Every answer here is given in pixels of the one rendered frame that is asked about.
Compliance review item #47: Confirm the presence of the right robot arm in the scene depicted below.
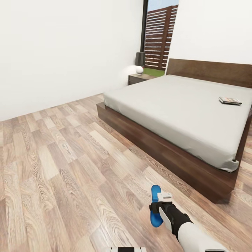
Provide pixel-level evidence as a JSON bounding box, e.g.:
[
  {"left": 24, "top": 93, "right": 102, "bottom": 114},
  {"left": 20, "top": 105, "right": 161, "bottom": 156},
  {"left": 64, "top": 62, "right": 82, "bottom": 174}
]
[{"left": 149, "top": 192, "right": 230, "bottom": 252}]

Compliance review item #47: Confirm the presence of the hardback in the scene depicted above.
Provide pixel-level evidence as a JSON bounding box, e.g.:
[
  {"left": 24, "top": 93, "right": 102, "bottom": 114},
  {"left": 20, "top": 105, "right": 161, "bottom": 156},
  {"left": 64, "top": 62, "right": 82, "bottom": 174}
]
[{"left": 218, "top": 97, "right": 241, "bottom": 105}]

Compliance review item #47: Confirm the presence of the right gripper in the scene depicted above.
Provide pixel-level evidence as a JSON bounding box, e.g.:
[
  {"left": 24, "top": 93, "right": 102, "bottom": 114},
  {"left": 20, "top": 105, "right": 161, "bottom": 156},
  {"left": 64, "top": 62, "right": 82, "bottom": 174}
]
[{"left": 149, "top": 202, "right": 162, "bottom": 214}]

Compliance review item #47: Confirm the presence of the sandal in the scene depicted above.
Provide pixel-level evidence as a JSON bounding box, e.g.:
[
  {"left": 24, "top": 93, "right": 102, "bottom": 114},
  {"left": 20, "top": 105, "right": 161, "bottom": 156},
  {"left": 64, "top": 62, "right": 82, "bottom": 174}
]
[{"left": 150, "top": 185, "right": 163, "bottom": 227}]

